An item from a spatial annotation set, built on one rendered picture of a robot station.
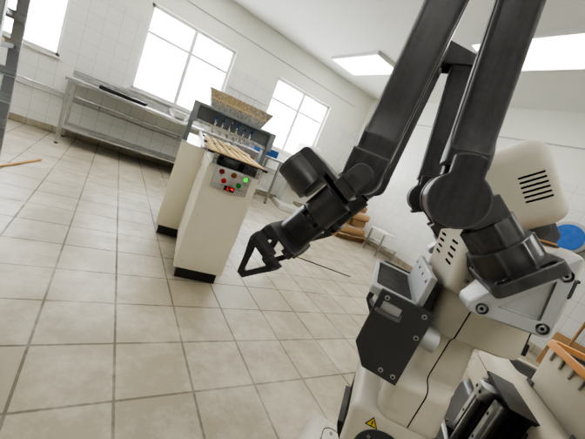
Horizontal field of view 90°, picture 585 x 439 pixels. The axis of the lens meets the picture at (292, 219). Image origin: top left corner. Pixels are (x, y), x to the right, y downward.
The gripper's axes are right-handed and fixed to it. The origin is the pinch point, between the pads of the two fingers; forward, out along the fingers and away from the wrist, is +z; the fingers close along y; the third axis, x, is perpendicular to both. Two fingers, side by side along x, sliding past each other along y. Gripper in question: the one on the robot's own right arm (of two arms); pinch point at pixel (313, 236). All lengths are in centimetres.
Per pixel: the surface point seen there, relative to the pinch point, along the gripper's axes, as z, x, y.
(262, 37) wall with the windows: -38, -362, -416
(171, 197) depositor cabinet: 110, -108, -116
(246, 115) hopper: 20, -126, -142
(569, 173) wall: -214, 119, -381
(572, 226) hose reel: -165, 163, -348
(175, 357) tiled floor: 95, 2, -19
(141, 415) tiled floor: 91, 12, 10
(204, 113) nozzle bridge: 44, -144, -124
